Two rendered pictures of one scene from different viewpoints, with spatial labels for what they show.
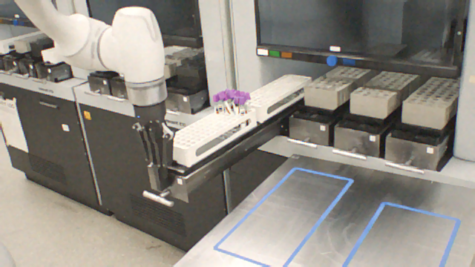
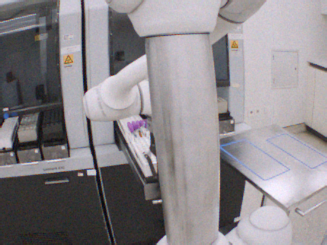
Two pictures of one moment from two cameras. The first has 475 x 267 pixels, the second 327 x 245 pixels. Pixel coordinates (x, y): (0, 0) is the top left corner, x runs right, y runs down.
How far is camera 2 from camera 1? 1.15 m
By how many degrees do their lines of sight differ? 52
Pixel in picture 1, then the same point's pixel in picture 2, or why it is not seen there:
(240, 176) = (113, 187)
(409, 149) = (223, 125)
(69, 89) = not seen: outside the picture
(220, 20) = (79, 83)
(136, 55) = not seen: hidden behind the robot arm
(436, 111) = (222, 103)
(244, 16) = (100, 76)
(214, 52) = (73, 107)
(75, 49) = (132, 100)
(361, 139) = not seen: hidden behind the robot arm
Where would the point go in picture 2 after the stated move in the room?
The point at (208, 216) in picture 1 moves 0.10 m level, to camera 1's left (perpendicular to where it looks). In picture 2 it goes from (89, 224) to (78, 232)
